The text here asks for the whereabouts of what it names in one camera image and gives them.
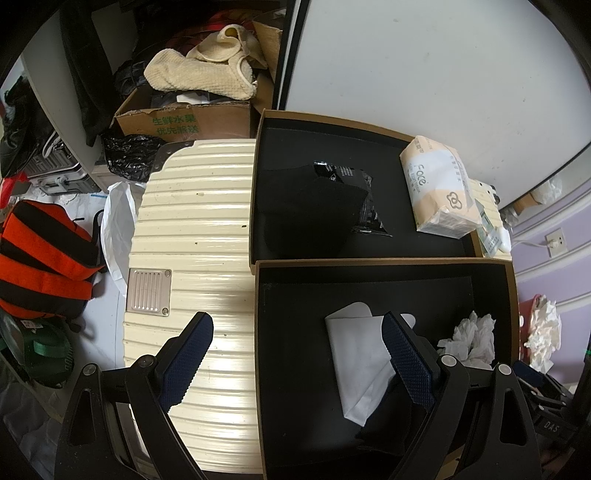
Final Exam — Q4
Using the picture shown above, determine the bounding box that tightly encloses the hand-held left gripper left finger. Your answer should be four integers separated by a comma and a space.
54, 312, 214, 480

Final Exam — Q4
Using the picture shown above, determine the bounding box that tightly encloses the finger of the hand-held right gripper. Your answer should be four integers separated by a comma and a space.
512, 360, 548, 389

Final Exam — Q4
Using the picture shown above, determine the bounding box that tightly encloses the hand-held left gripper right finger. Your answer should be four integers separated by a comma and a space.
381, 311, 543, 480

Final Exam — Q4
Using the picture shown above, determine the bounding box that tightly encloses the white tissue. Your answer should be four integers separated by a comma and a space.
437, 311, 497, 370

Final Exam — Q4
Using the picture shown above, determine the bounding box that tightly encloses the black box with white wipe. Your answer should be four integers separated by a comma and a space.
254, 258, 520, 480

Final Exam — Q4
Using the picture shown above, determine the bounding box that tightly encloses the black cloth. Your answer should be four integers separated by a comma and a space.
259, 164, 370, 260

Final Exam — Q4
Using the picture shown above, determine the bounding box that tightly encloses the black box with tissue pack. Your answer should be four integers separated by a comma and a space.
248, 109, 490, 276

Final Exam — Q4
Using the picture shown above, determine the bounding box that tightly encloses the white peach soft tissue pack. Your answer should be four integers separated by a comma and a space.
399, 135, 481, 239

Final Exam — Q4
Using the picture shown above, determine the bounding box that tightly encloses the pile of crumpled tissues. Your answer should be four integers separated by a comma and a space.
526, 298, 561, 374

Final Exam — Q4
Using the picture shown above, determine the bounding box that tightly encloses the red trash bin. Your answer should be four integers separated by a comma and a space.
519, 293, 550, 324

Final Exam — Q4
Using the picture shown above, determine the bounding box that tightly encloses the cream ribbed suitcase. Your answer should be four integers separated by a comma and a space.
121, 138, 513, 477

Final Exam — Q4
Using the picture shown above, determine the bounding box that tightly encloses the green black bag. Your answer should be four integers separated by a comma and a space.
0, 314, 77, 388

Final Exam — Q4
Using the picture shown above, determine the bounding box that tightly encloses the white plastic bag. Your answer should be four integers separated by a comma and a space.
102, 181, 146, 296

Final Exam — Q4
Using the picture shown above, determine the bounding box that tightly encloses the small cardboard box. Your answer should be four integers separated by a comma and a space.
508, 191, 550, 217

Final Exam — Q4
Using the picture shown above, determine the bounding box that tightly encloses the orange black striped bag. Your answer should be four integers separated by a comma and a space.
0, 199, 107, 324

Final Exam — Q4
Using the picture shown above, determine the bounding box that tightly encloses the clear plastic bag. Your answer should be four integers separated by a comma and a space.
531, 175, 565, 204

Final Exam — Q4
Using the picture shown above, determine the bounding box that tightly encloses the black glossy packet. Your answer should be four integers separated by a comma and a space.
313, 161, 393, 238

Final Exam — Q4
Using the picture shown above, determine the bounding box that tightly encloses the black plastic bag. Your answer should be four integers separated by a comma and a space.
102, 134, 167, 183

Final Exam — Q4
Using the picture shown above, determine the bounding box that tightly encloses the silver metal case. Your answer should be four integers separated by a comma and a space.
18, 131, 100, 195

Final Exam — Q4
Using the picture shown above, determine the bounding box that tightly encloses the cardboard box with green print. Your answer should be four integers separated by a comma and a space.
111, 21, 283, 141

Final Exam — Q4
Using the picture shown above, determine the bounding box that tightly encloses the cream towel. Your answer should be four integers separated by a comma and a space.
144, 24, 259, 101

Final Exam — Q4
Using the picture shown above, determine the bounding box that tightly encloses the dark hanging garment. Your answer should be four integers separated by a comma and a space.
60, 0, 116, 146

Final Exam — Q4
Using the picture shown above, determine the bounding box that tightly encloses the wall socket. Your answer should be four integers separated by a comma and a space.
545, 231, 568, 257

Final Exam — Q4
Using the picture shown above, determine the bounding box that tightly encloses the white panel with black frame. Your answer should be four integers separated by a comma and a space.
272, 0, 591, 213

